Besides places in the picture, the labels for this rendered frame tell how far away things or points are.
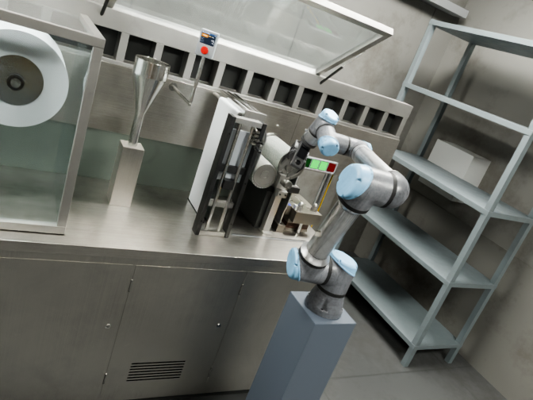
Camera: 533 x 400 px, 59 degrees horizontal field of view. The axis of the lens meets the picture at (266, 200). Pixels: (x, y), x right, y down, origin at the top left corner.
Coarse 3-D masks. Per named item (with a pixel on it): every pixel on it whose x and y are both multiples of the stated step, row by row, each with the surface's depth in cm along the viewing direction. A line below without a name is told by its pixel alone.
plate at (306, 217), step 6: (294, 198) 251; (300, 198) 254; (306, 204) 249; (294, 210) 234; (306, 210) 240; (288, 216) 239; (294, 216) 234; (300, 216) 235; (306, 216) 237; (312, 216) 238; (318, 216) 240; (294, 222) 235; (300, 222) 237; (306, 222) 239; (312, 222) 240; (318, 222) 242
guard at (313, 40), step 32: (128, 0) 190; (160, 0) 189; (192, 0) 188; (224, 0) 187; (256, 0) 186; (288, 0) 185; (224, 32) 211; (256, 32) 210; (288, 32) 208; (320, 32) 207; (352, 32) 206; (320, 64) 238
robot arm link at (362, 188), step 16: (352, 176) 143; (368, 176) 141; (384, 176) 144; (352, 192) 142; (368, 192) 142; (384, 192) 143; (336, 208) 153; (352, 208) 147; (368, 208) 148; (336, 224) 154; (320, 240) 160; (336, 240) 159; (288, 256) 175; (304, 256) 165; (320, 256) 164; (288, 272) 172; (304, 272) 168; (320, 272) 169
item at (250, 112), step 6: (222, 90) 225; (228, 96) 217; (234, 96) 221; (234, 102) 211; (240, 102) 214; (246, 102) 217; (240, 108) 205; (246, 108) 208; (252, 108) 210; (246, 114) 199; (252, 114) 200; (258, 114) 201; (264, 114) 202; (258, 120) 202; (264, 120) 204
